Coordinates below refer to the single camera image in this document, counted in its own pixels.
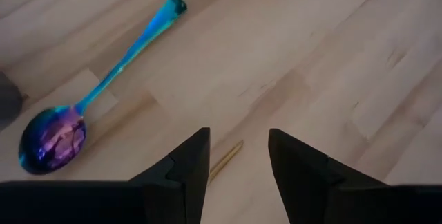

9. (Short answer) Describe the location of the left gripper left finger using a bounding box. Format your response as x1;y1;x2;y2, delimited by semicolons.
129;127;211;224

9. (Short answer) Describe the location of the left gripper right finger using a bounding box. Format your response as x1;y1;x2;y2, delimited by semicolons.
268;129;384;224

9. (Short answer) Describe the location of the wooden spoon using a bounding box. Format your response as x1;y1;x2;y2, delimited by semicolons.
206;140;245;186

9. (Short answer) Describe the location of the iridescent rainbow metal spoon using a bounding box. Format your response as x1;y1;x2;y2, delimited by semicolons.
18;0;189;176

